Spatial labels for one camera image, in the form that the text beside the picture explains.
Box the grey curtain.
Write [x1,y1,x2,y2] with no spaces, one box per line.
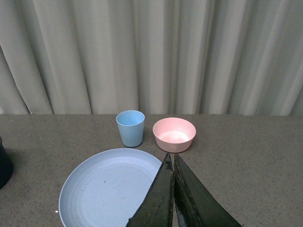
[0,0,303,116]

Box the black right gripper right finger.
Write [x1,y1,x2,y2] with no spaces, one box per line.
[174,154,241,227]

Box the dark blue saucepan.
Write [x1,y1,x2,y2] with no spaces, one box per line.
[0,138,14,188]

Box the light blue plate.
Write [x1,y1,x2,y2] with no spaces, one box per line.
[59,148,161,227]

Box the light blue cup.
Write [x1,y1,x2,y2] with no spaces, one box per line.
[116,110,145,148]

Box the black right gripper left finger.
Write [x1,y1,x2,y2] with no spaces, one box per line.
[126,154,175,227]

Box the pink bowl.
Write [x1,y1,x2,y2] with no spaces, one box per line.
[152,117,196,153]

